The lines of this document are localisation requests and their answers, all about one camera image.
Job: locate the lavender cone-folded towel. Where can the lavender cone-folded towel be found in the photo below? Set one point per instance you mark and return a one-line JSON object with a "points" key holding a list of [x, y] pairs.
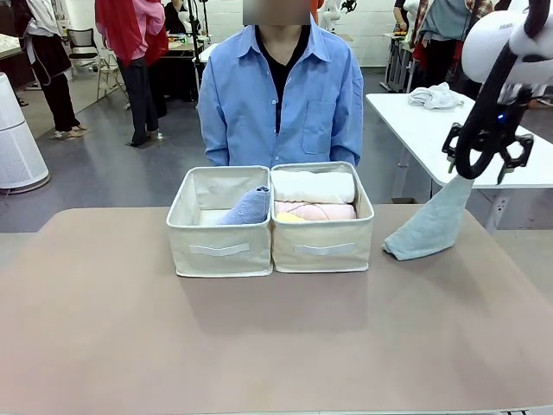
{"points": [[244, 209]]}

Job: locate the bystander in plaid scarf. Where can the bystander in plaid scarf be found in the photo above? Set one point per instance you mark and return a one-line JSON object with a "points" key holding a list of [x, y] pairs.
{"points": [[440, 39]]}

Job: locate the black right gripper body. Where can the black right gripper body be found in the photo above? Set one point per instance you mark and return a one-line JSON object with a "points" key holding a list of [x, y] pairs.
{"points": [[503, 121]]}

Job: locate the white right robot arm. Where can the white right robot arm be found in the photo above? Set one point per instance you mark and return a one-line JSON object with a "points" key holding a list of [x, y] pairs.
{"points": [[488, 39]]}

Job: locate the bystander in black skirt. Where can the bystander in black skirt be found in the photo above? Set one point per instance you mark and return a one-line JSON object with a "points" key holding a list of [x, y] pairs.
{"points": [[47, 65]]}

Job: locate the white side table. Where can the white side table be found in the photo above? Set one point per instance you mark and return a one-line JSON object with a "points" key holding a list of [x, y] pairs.
{"points": [[415, 125]]}

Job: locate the grey office chair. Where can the grey office chair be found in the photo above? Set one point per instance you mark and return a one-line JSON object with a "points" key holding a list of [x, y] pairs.
{"points": [[82, 43]]}

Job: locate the yellow towel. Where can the yellow towel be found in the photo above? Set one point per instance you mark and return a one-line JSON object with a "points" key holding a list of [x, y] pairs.
{"points": [[288, 217]]}

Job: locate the crumpled white cloth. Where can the crumpled white cloth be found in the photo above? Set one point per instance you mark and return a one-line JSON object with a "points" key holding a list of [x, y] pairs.
{"points": [[434, 96]]}

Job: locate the person's left forearm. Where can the person's left forearm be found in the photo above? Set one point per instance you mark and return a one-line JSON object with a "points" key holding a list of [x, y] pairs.
{"points": [[347, 144]]}

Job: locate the bystander in red top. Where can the bystander in red top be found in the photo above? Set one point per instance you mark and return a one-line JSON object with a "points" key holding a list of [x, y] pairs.
{"points": [[129, 52]]}

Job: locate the grey-green cone-folded towel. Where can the grey-green cone-folded towel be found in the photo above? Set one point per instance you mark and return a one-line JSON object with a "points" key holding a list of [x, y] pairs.
{"points": [[432, 225]]}

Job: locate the white towel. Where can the white towel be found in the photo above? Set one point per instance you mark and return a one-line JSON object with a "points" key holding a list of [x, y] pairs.
{"points": [[313, 186]]}

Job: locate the pink towel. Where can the pink towel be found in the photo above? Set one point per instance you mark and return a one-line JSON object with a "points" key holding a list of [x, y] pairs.
{"points": [[319, 210]]}

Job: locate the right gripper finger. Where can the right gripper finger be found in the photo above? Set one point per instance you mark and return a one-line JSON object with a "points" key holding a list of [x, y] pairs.
{"points": [[518, 155], [453, 144]]}

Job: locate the white folding stool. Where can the white folding stool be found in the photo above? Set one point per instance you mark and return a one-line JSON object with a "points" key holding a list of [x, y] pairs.
{"points": [[110, 80]]}

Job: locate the person in blue shirt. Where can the person in blue shirt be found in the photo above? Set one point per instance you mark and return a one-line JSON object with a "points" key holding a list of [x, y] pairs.
{"points": [[281, 99]]}

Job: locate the cream fabric storage box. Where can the cream fabric storage box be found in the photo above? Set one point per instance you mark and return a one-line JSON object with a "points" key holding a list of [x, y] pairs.
{"points": [[322, 244], [220, 246]]}

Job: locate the white air purifier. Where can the white air purifier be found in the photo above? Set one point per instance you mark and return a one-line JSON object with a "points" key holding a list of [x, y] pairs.
{"points": [[19, 147]]}

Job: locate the person's right forearm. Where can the person's right forearm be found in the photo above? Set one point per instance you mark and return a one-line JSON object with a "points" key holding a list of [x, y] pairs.
{"points": [[216, 144]]}

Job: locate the white power outlet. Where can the white power outlet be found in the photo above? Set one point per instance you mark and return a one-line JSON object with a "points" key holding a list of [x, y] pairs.
{"points": [[502, 204]]}

